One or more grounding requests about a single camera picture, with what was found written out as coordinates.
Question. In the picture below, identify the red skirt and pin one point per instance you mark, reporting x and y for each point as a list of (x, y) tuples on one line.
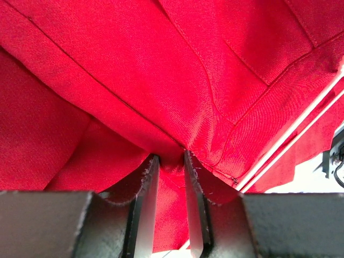
[(90, 88)]

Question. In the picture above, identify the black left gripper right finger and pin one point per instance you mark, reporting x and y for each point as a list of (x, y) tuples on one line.
[(224, 222)]

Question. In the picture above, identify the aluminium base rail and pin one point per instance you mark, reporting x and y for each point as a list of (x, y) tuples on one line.
[(328, 173)]

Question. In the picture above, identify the pink wire hanger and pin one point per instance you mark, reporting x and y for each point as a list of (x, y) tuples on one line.
[(290, 134)]

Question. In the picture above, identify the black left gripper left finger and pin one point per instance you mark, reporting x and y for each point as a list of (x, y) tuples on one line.
[(118, 222)]

